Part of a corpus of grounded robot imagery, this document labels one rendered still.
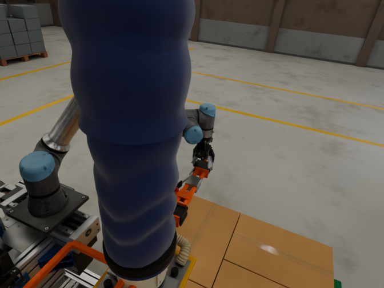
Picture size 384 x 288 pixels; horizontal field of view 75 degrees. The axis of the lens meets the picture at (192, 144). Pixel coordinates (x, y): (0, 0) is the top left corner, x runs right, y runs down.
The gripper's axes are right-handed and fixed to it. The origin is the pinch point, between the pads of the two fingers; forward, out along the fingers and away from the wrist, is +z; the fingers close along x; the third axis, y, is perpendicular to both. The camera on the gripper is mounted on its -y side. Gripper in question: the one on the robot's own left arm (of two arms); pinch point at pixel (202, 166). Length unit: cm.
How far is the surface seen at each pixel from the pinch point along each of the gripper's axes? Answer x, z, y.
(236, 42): -204, 88, -964
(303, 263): 66, 52, -6
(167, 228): 10, -23, 62
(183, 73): 12, -66, 61
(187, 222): -7, 52, -5
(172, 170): 11, -43, 60
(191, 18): 12, -75, 58
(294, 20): -5, -14, -964
